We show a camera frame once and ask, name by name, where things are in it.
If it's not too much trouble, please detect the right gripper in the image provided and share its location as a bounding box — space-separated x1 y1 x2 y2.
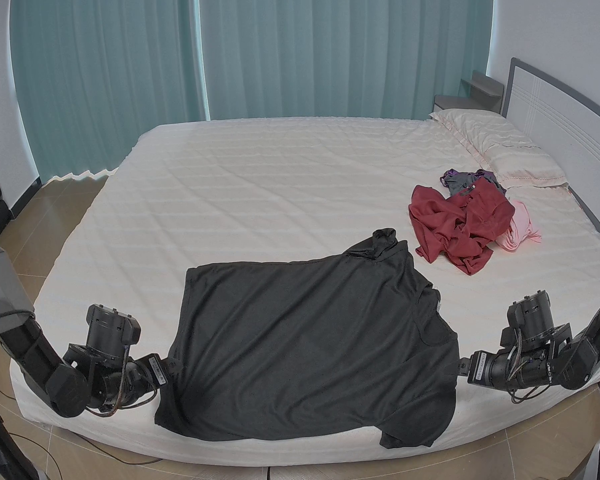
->
457 349 519 394

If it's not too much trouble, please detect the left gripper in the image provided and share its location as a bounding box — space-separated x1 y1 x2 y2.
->
122 353 182 409

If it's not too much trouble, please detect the black T-shirt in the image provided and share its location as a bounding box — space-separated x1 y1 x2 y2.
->
154 228 460 449

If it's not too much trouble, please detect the bed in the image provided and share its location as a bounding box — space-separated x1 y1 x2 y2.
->
10 57 600 469

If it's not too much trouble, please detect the pink garment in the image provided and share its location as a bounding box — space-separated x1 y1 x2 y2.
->
495 199 543 251

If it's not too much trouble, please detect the dark red garment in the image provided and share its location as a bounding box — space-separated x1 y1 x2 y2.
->
408 177 516 276

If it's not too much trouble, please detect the purple grey garment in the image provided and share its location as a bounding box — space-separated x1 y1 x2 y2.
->
441 168 507 200

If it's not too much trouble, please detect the cream pillow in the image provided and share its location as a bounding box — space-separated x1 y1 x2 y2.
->
428 108 570 189

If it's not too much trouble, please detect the grey bedside table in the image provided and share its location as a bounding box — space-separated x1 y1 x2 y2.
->
433 70 505 115

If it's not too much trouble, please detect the blue-green curtain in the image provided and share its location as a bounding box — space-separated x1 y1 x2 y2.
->
200 0 496 121
10 0 211 181

